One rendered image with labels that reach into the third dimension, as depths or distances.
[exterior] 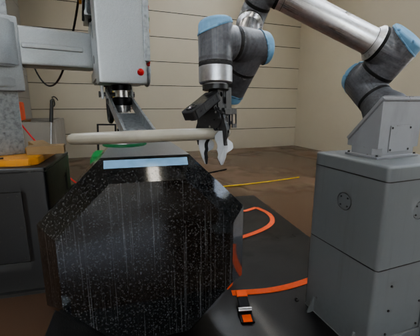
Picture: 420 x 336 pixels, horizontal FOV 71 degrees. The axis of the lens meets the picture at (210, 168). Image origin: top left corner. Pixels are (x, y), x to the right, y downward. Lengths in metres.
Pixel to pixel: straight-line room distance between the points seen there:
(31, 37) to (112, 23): 0.73
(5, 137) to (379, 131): 1.96
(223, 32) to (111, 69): 0.79
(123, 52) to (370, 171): 1.18
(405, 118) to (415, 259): 0.59
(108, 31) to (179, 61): 5.48
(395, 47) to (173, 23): 5.96
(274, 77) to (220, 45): 7.15
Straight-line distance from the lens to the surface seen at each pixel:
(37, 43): 2.12
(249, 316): 1.68
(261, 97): 7.72
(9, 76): 2.08
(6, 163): 1.95
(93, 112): 6.65
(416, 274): 1.60
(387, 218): 1.32
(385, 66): 1.50
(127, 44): 1.51
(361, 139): 1.45
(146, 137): 0.71
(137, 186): 1.16
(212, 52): 0.79
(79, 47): 2.15
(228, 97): 0.84
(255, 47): 0.86
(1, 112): 2.10
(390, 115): 1.43
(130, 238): 1.23
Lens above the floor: 1.07
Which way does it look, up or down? 12 degrees down
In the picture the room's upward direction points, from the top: straight up
